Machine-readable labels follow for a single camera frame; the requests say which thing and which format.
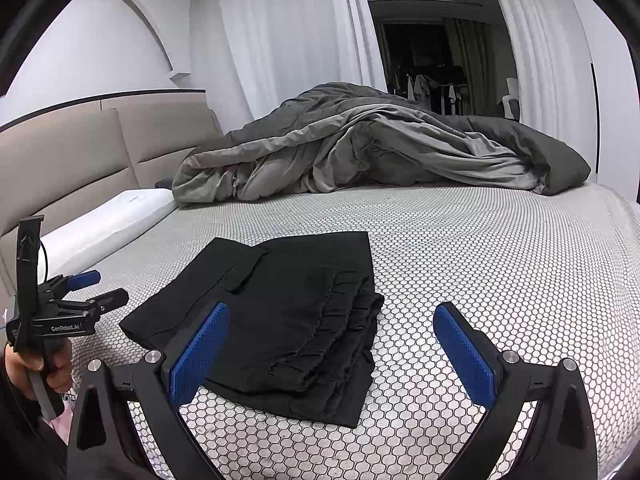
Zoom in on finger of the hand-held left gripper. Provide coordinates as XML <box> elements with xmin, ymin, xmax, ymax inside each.
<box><xmin>47</xmin><ymin>269</ymin><xmax>103</xmax><ymax>298</ymax></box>
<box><xmin>56</xmin><ymin>288</ymin><xmax>129</xmax><ymax>315</ymax></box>

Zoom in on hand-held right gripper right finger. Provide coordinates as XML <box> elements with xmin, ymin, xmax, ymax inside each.
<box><xmin>433</xmin><ymin>301</ymin><xmax>599</xmax><ymax>480</ymax></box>

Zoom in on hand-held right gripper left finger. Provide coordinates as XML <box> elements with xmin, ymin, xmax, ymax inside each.
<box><xmin>66</xmin><ymin>301</ymin><xmax>231</xmax><ymax>480</ymax></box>

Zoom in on black pants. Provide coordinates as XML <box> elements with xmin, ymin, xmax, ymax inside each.
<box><xmin>119</xmin><ymin>230</ymin><xmax>385</xmax><ymax>430</ymax></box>

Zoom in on person's left hand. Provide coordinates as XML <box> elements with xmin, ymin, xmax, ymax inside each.
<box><xmin>4</xmin><ymin>341</ymin><xmax>74</xmax><ymax>402</ymax></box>

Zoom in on white pillow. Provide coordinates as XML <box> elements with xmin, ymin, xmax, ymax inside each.
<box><xmin>37</xmin><ymin>187</ymin><xmax>177</xmax><ymax>282</ymax></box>

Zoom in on bed with honeycomb mattress cover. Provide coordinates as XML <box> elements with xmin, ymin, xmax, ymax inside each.
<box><xmin>75</xmin><ymin>180</ymin><xmax>640</xmax><ymax>480</ymax></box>

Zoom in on beige padded headboard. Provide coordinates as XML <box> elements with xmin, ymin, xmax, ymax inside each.
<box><xmin>0</xmin><ymin>89</ymin><xmax>224</xmax><ymax>302</ymax></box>

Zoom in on grey duvet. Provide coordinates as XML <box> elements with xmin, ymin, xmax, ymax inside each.
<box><xmin>171</xmin><ymin>81</ymin><xmax>593</xmax><ymax>207</ymax></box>

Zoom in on white chair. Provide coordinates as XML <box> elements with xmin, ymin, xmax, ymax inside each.
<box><xmin>497</xmin><ymin>77</ymin><xmax>522</xmax><ymax>124</ymax></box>

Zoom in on clothes rack with garments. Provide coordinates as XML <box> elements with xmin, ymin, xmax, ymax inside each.
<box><xmin>389</xmin><ymin>64</ymin><xmax>472</xmax><ymax>112</ymax></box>

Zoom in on dark curtain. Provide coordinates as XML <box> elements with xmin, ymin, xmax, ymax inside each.
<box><xmin>442</xmin><ymin>16</ymin><xmax>497</xmax><ymax>117</ymax></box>

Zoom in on white curtain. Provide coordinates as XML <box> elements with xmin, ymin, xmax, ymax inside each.
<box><xmin>480</xmin><ymin>0</ymin><xmax>597</xmax><ymax>153</ymax></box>
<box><xmin>215</xmin><ymin>0</ymin><xmax>387</xmax><ymax>128</ymax></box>

